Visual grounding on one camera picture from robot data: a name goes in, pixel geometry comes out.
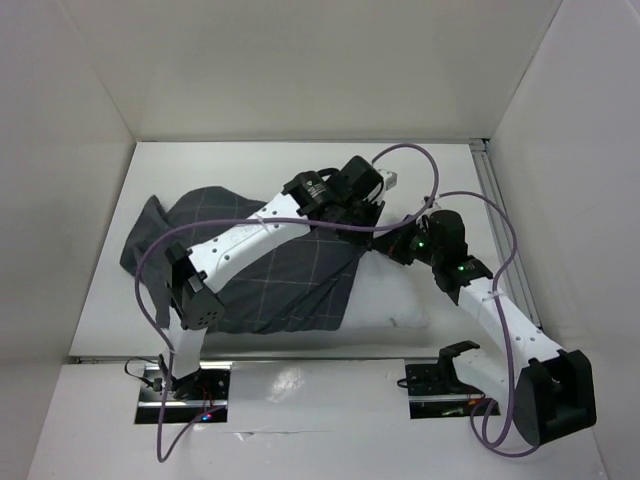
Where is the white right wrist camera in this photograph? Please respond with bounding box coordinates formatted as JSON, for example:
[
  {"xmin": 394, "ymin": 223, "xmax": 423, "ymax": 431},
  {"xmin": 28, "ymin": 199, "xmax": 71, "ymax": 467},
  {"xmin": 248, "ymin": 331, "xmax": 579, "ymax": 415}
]
[{"xmin": 421, "ymin": 197, "xmax": 441, "ymax": 216}]

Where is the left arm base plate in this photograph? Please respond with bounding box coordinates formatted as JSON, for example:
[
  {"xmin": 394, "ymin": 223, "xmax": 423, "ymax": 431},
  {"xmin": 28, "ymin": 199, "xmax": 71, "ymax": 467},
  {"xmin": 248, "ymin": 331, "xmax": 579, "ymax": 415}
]
[{"xmin": 126, "ymin": 358, "xmax": 231, "ymax": 425}]

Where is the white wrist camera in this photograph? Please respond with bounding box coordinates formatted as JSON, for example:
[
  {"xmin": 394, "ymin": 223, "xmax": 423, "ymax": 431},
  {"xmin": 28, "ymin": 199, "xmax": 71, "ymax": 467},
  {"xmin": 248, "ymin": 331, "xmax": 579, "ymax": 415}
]
[
  {"xmin": 421, "ymin": 197, "xmax": 441, "ymax": 216},
  {"xmin": 378, "ymin": 169, "xmax": 398, "ymax": 192}
]

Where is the white pillow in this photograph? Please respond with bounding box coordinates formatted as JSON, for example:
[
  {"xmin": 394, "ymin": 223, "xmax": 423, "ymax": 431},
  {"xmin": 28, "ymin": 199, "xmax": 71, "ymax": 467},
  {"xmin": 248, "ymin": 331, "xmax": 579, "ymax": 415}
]
[{"xmin": 340, "ymin": 252, "xmax": 429, "ymax": 330}]

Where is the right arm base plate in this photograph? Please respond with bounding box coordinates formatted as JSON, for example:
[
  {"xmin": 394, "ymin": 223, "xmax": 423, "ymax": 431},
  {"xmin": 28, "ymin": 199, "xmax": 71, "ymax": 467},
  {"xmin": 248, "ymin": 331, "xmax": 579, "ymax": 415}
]
[{"xmin": 396, "ymin": 360, "xmax": 489, "ymax": 420}]

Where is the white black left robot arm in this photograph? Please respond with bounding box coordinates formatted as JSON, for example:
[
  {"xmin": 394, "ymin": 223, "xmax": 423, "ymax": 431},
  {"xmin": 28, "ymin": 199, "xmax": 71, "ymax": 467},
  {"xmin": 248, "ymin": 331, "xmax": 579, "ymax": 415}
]
[{"xmin": 161, "ymin": 156, "xmax": 397, "ymax": 399}]

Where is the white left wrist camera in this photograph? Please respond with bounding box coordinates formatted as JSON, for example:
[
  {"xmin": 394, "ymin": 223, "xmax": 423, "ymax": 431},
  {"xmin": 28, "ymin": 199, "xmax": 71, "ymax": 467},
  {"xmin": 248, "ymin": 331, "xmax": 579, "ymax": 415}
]
[{"xmin": 378, "ymin": 169, "xmax": 398, "ymax": 192}]

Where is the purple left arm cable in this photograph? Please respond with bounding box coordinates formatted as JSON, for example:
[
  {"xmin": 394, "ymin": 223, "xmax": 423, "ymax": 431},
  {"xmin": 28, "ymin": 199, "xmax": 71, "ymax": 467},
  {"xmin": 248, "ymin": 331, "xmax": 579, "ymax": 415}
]
[{"xmin": 134, "ymin": 143, "xmax": 442, "ymax": 464}]

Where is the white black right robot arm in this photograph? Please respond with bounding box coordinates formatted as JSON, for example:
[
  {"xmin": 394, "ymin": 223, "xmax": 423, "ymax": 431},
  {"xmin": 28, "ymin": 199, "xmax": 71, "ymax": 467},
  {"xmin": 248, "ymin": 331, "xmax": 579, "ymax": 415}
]
[{"xmin": 372, "ymin": 210, "xmax": 597, "ymax": 447}]

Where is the aluminium frame rail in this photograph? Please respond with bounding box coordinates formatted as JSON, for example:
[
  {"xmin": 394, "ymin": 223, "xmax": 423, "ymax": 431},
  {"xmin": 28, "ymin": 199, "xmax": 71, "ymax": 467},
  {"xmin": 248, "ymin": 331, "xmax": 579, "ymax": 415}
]
[{"xmin": 469, "ymin": 138, "xmax": 542, "ymax": 328}]

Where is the dark grey checked pillowcase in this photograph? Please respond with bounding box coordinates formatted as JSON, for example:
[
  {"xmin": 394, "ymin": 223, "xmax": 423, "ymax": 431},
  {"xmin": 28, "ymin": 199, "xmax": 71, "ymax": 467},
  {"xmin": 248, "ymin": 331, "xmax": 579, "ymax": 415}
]
[{"xmin": 119, "ymin": 186, "xmax": 364, "ymax": 335}]

